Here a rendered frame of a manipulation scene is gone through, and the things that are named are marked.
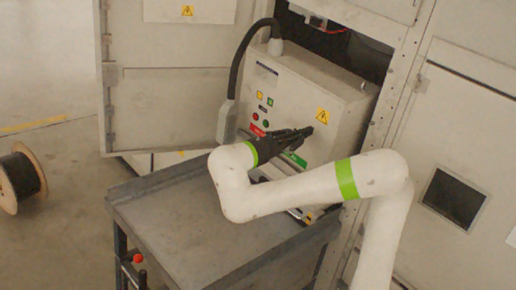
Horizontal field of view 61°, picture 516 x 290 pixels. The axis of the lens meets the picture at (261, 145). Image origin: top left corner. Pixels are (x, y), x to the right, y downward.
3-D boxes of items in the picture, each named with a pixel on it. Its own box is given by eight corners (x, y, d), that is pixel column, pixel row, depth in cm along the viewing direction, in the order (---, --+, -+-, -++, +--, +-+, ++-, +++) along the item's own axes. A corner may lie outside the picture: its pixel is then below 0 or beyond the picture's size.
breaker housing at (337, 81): (314, 215, 164) (347, 102, 137) (230, 150, 191) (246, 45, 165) (388, 173, 195) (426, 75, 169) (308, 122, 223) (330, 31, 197)
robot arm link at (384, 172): (415, 194, 118) (405, 154, 123) (411, 179, 107) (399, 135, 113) (350, 208, 123) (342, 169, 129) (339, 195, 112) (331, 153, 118)
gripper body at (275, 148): (251, 152, 142) (271, 144, 148) (268, 166, 137) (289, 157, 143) (254, 133, 138) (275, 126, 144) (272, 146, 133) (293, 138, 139)
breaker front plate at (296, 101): (310, 216, 163) (343, 104, 137) (230, 151, 190) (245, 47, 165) (313, 214, 164) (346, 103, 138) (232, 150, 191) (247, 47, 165)
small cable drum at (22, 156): (-15, 194, 270) (-28, 141, 249) (20, 180, 286) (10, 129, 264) (18, 228, 252) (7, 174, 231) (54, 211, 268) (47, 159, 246)
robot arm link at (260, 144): (260, 147, 128) (240, 133, 133) (255, 179, 135) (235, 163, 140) (275, 142, 132) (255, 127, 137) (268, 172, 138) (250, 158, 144)
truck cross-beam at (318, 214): (313, 229, 164) (317, 217, 161) (225, 156, 194) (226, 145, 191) (322, 224, 167) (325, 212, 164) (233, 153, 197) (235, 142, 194)
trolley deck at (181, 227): (199, 325, 132) (201, 313, 128) (105, 208, 167) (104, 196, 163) (338, 236, 174) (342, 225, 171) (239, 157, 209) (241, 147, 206)
